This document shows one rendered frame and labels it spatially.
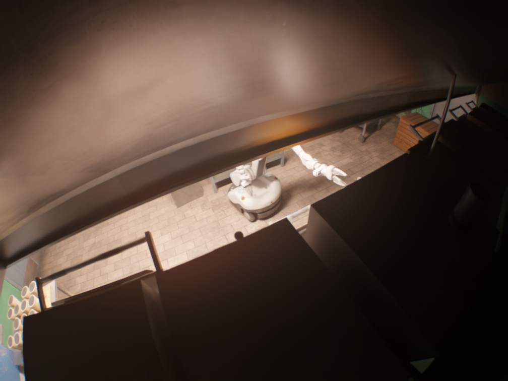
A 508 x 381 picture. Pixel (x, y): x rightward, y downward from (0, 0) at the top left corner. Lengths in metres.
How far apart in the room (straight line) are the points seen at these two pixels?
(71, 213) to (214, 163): 0.60
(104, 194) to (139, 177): 0.15
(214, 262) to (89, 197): 0.50
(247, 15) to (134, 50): 0.08
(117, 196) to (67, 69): 0.69
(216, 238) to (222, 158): 1.75
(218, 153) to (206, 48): 0.62
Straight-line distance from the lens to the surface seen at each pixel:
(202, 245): 2.45
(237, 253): 0.63
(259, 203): 2.27
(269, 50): 0.22
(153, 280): 0.92
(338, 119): 1.07
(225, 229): 2.51
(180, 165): 0.75
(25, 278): 4.01
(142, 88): 0.21
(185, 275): 0.64
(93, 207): 0.86
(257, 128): 0.78
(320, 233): 0.72
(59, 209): 0.88
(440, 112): 5.70
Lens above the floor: 1.97
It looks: 43 degrees down
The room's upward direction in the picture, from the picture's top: 7 degrees counter-clockwise
